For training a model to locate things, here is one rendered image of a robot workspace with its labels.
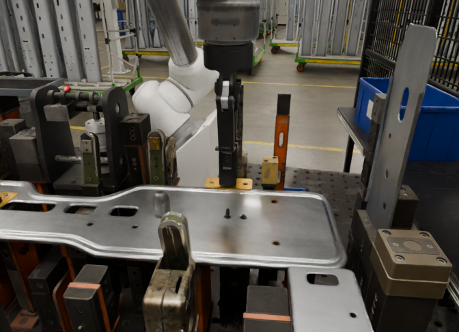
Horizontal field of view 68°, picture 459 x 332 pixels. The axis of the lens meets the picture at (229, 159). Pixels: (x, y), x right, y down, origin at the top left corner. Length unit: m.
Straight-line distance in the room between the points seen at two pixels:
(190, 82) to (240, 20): 0.87
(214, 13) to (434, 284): 0.47
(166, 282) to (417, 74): 0.44
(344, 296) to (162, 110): 0.99
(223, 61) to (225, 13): 0.06
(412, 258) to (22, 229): 0.63
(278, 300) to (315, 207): 0.23
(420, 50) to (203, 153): 0.87
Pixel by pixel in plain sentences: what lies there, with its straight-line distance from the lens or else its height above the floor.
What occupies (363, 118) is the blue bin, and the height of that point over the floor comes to 1.06.
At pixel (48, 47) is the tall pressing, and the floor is 0.77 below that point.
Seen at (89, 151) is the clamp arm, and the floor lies 1.07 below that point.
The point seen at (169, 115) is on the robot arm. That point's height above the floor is 0.97.
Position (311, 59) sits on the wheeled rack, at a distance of 7.25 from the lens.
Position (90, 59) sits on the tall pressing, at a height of 0.62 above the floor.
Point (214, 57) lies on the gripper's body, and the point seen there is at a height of 1.30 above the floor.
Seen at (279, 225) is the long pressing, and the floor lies 1.00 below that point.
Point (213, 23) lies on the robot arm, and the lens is 0.49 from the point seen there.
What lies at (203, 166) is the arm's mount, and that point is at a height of 0.81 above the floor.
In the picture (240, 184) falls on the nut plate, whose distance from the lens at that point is 0.61.
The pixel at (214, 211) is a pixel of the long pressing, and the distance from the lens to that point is 0.66.
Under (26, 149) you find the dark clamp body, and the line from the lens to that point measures 0.93.
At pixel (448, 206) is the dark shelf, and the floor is 1.03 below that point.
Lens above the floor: 1.37
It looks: 25 degrees down
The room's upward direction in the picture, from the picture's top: straight up
